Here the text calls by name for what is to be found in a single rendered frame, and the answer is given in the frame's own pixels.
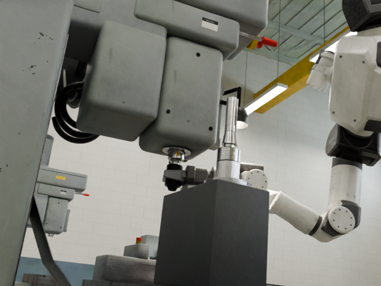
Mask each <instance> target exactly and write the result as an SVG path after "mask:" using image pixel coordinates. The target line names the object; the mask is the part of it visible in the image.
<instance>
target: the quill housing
mask: <svg viewBox="0 0 381 286"><path fill-rule="evenodd" d="M166 42H167V45H166V54H165V59H164V67H163V75H162V84H161V89H160V97H159V106H158V114H157V117H156V119H155V120H154V121H153V122H152V123H151V124H150V125H149V126H148V127H147V129H146V130H145V131H144V132H143V133H142V134H141V135H140V136H139V142H138V143H139V147H140V148H141V149H142V150H143V151H145V152H149V153H154V154H159V155H165V156H168V154H166V153H164V152H163V151H162V148H163V147H164V146H168V145H176V146H183V147H185V148H188V149H190V150H191V154H190V155H188V156H184V160H191V159H194V158H195V157H197V156H198V155H200V154H202V153H203V152H205V151H207V150H208V149H210V148H211V147H212V146H214V144H215V142H216V139H217V125H218V111H219V98H220V90H221V76H222V62H223V56H222V53H221V52H220V51H219V50H217V49H214V48H211V47H207V46H204V45H201V44H197V43H194V42H191V41H188V40H184V39H181V38H179V37H174V36H171V37H168V38H167V39H166Z"/></svg>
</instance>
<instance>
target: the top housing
mask: <svg viewBox="0 0 381 286"><path fill-rule="evenodd" d="M174 1H178V2H181V3H184V4H186V5H190V6H193V7H196V8H198V9H202V10H205V11H207V12H210V13H213V14H216V15H219V16H222V17H225V18H228V19H231V20H234V21H237V22H238V23H239V25H240V27H239V30H240V31H242V32H245V33H249V34H251V35H255V36H258V35H259V34H260V33H261V32H262V31H263V30H264V29H265V28H266V27H267V24H268V0H174ZM253 40H254V39H251V38H248V37H245V36H242V35H239V44H238V48H237V49H236V50H235V51H234V52H233V53H232V54H231V55H230V56H229V57H228V58H227V60H233V59H234V58H235V57H236V56H237V55H238V54H239V53H240V52H241V51H242V50H243V49H244V48H245V47H246V46H248V45H249V44H250V43H251V42H252V41H253Z"/></svg>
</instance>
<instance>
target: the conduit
mask: <svg viewBox="0 0 381 286"><path fill-rule="evenodd" d="M83 84H84V82H74V83H71V84H69V85H67V86H65V87H64V88H63V89H62V90H61V91H60V92H59V93H58V95H57V97H56V100H55V104H54V113H55V116H54V117H52V123H53V127H54V129H55V131H56V132H57V134H59V136H60V137H62V138H63V139H65V140H66V141H68V142H70V143H75V144H85V143H88V142H91V141H93V140H95V139H97V138H98V137H99V136H100V135H97V134H92V133H87V132H82V131H76V130H74V129H73V128H75V129H77V128H76V121H74V120H73V119H72V118H71V117H70V116H69V114H68V112H67V108H66V105H67V100H68V99H69V97H68V95H70V94H72V93H75V92H77V93H78V94H81V93H82V90H83ZM67 123H68V124H69V125H70V126H71V127H73V128H71V127H69V126H68V125H67ZM65 132H66V133H67V134H66V133H65ZM68 134H69V135H68ZM70 135H71V136H70Z"/></svg>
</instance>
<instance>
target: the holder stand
mask: <svg viewBox="0 0 381 286"><path fill-rule="evenodd" d="M269 195H270V193H269V191H266V190H262V189H258V188H254V187H250V183H248V182H247V181H245V180H241V179H236V178H229V177H213V178H207V179H205V180H204V183H203V184H199V185H197V186H184V187H182V188H180V191H177V192H174V193H171V194H168V195H165V196H164V198H163V208H162V216H161V222H160V232H159V241H158V251H157V256H156V265H155V275H154V284H155V285H169V286H266V272H267V256H268V225H269Z"/></svg>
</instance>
